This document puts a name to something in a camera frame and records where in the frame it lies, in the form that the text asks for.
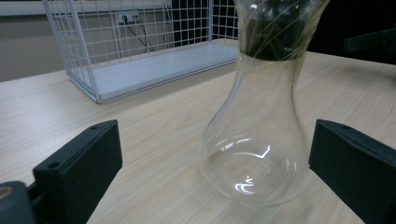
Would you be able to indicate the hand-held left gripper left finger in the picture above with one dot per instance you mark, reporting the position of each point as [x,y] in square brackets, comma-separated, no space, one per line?
[79,168]

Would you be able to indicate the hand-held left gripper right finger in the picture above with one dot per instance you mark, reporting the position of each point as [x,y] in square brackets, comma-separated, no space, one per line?
[355,161]

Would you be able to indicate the white wall power socket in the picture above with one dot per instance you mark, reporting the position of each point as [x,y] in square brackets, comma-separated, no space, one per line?
[126,18]

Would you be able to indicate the clear glass carafe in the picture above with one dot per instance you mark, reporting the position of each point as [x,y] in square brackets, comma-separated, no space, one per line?
[258,133]

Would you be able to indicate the dark object at table edge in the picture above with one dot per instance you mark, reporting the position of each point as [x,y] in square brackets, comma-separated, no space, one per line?
[370,40]

